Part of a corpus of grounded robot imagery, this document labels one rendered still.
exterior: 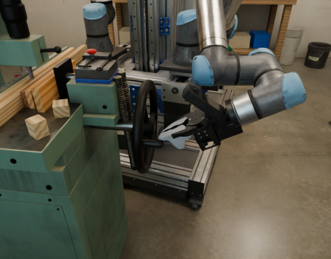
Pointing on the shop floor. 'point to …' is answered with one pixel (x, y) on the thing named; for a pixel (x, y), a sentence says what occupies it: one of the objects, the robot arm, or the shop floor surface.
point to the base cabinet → (66, 215)
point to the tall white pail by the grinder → (291, 44)
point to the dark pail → (317, 54)
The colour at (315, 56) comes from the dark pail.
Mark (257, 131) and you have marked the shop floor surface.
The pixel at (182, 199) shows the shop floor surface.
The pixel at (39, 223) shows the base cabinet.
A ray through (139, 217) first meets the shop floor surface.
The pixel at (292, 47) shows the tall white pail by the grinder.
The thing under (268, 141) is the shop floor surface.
